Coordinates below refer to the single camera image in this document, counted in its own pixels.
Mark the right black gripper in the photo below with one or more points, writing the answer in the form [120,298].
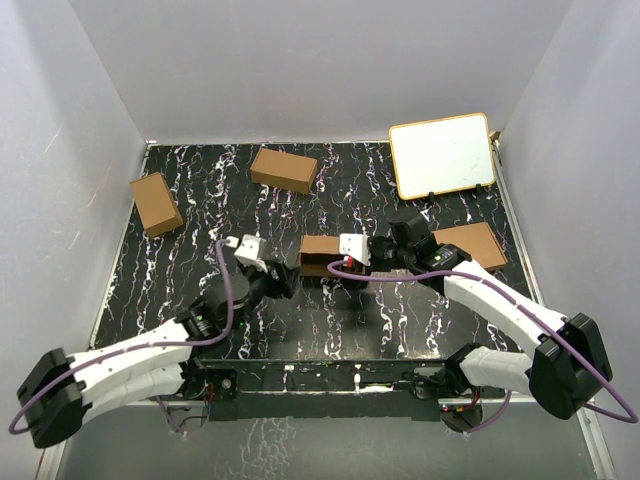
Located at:
[373,245]

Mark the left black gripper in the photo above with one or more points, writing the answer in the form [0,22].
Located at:
[284,283]

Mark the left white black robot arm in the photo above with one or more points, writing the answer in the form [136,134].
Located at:
[64,391]

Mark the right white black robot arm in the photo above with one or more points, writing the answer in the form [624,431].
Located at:
[562,361]

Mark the folded cardboard box back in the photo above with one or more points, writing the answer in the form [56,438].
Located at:
[284,170]

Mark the small cardboard box left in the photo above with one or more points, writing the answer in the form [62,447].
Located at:
[156,205]

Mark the flat cardboard stack right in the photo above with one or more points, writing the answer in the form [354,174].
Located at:
[479,241]

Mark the black base bar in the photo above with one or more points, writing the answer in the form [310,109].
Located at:
[318,389]

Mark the yellow framed whiteboard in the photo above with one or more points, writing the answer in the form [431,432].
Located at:
[441,156]

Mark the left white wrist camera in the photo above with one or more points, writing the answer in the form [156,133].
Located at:
[248,251]

